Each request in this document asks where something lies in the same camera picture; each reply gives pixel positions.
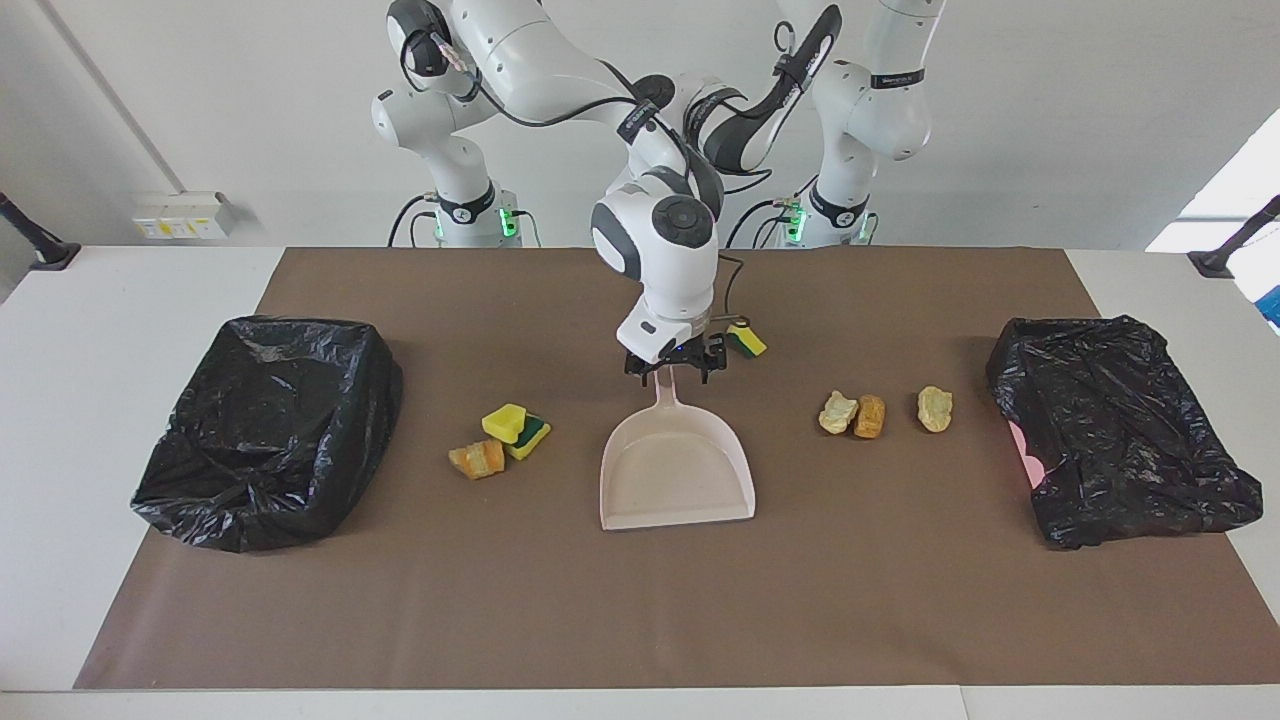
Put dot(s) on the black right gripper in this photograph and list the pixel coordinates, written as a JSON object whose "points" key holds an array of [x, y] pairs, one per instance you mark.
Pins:
{"points": [[678, 355]]}

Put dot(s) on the small yellow green sponge wedge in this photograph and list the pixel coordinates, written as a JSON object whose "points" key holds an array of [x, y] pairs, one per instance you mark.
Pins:
{"points": [[748, 343]]}

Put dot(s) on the beige plastic dustpan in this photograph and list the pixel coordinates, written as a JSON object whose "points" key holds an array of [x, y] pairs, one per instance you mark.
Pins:
{"points": [[675, 470]]}

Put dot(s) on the yellow green sponge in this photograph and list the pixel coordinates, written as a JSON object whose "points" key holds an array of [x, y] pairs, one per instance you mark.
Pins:
{"points": [[533, 437]]}

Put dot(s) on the pale toy bread piece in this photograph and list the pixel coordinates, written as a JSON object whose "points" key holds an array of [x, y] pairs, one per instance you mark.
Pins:
{"points": [[838, 412], [935, 408]]}

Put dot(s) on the brown toy bread piece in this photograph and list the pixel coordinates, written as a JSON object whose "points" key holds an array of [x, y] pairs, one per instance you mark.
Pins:
{"points": [[870, 417]]}

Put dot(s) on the toy croissant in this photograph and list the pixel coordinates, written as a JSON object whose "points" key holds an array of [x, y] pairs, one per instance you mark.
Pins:
{"points": [[478, 460]]}

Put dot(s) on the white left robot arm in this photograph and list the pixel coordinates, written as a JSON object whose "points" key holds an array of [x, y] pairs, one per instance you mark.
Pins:
{"points": [[890, 110]]}

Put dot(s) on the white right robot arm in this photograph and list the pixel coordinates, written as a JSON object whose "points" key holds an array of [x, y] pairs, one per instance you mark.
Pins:
{"points": [[655, 235]]}

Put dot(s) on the right black trash bag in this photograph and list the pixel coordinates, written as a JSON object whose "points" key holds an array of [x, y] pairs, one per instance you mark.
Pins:
{"points": [[260, 430]]}

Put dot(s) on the black trash bag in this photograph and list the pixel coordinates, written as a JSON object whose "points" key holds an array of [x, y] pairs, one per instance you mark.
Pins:
{"points": [[260, 430], [1120, 430]]}

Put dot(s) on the left black trash bag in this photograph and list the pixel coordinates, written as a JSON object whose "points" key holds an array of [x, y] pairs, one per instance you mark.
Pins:
{"points": [[1120, 430]]}

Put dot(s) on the brown table mat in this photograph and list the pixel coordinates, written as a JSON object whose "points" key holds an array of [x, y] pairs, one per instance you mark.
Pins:
{"points": [[640, 600]]}

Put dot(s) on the blue white box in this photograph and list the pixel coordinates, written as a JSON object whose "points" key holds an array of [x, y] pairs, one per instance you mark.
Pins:
{"points": [[1265, 295]]}

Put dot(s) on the white wall socket box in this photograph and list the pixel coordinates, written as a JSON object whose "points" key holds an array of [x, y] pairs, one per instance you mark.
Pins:
{"points": [[185, 215]]}

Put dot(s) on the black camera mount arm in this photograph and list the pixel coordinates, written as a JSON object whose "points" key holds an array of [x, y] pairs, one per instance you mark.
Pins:
{"points": [[1215, 262], [50, 255]]}

